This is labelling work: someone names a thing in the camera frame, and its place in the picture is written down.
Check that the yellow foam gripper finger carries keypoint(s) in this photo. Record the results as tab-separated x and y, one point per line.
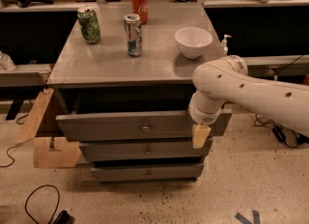
200	133

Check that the grey top drawer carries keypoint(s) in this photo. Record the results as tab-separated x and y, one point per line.
93	127

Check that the grey drawer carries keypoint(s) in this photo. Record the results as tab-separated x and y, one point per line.
143	173
93	127
142	149

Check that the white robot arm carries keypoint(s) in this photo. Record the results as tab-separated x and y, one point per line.
227	79

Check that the grey bottom drawer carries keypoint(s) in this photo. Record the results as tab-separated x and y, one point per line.
143	173

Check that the grey middle drawer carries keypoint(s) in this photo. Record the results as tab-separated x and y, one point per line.
142	149

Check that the grey drawer cabinet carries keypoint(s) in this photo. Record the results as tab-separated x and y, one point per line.
103	78

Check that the white bowl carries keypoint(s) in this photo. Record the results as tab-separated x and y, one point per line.
192	41

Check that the small pump bottle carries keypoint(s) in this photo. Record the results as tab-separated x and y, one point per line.
224	43

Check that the silver blue energy can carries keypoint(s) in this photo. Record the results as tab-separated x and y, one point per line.
133	29

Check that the notched wooden block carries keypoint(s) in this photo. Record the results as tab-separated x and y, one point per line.
55	152

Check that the orange soda can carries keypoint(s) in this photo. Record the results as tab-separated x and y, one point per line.
140	7

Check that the green soda can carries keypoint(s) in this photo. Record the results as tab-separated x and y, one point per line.
88	22

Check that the wooden plank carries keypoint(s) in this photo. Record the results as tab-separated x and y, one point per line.
32	123

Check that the clear plastic object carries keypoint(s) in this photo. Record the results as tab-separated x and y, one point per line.
6	63

